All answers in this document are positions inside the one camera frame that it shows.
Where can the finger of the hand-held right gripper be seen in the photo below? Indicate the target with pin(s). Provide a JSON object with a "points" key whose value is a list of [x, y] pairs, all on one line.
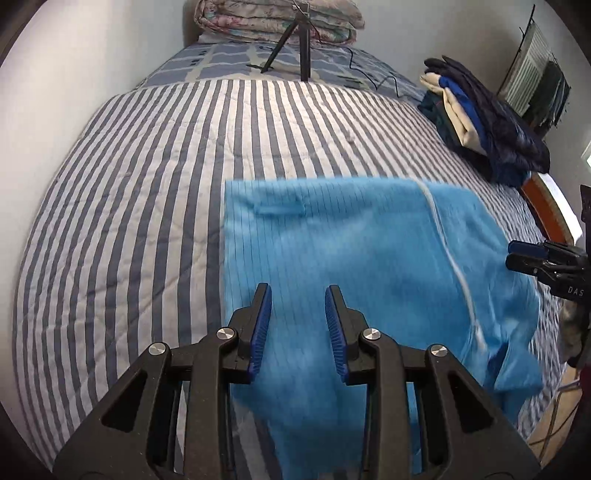
{"points": [[531, 249], [526, 266]]}

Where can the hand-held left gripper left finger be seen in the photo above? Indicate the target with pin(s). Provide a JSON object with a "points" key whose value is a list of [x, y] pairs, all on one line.
{"points": [[258, 332]]}

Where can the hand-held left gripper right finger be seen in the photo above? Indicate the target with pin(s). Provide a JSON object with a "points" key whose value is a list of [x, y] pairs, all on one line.
{"points": [[334, 337]]}

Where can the light blue work coat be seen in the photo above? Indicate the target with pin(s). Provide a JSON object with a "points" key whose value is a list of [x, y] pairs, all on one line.
{"points": [[351, 240]]}

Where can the black metal clothes rack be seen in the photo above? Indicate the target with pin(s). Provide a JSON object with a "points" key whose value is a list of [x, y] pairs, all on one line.
{"points": [[529, 23]]}

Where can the person's right hand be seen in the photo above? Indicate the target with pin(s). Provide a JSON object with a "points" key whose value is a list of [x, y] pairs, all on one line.
{"points": [[572, 330]]}

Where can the black folded puffer jacket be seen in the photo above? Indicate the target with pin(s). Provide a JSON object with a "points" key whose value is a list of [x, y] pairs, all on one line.
{"points": [[503, 124]]}

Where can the cream folded garment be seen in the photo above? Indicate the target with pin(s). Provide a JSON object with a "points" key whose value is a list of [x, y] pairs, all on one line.
{"points": [[466, 131]]}

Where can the blue folded garment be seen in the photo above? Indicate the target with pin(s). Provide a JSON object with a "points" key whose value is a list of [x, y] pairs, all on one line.
{"points": [[464, 108]]}

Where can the dark teal folded garment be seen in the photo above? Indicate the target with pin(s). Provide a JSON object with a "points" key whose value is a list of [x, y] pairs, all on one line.
{"points": [[438, 115]]}

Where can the blue white striped blanket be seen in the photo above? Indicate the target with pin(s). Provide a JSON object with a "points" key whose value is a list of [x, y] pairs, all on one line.
{"points": [[138, 207]]}

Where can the striped hanging towel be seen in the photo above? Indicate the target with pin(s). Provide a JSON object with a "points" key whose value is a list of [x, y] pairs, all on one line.
{"points": [[526, 69]]}

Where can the blue patterned bed sheet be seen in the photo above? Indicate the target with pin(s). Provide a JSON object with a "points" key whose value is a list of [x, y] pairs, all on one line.
{"points": [[221, 60]]}

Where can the black tripod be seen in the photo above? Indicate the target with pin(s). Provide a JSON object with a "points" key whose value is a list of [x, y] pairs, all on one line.
{"points": [[304, 50]]}

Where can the red floral folded quilt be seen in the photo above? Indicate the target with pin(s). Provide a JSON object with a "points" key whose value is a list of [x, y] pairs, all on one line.
{"points": [[332, 34]]}

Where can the pale floral folded quilt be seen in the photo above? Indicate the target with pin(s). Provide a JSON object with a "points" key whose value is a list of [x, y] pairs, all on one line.
{"points": [[240, 11]]}

